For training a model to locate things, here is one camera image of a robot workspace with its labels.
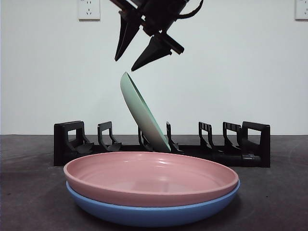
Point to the black plastic dish rack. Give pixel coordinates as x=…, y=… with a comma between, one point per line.
x=262, y=144

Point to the pink plate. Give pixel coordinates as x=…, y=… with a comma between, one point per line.
x=144, y=173

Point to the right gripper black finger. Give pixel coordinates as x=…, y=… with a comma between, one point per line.
x=151, y=51
x=125, y=36

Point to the blue plate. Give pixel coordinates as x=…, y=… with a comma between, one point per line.
x=154, y=216

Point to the white wall socket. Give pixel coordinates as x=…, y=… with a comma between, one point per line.
x=302, y=9
x=88, y=9

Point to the green plate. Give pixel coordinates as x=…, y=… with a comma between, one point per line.
x=139, y=108

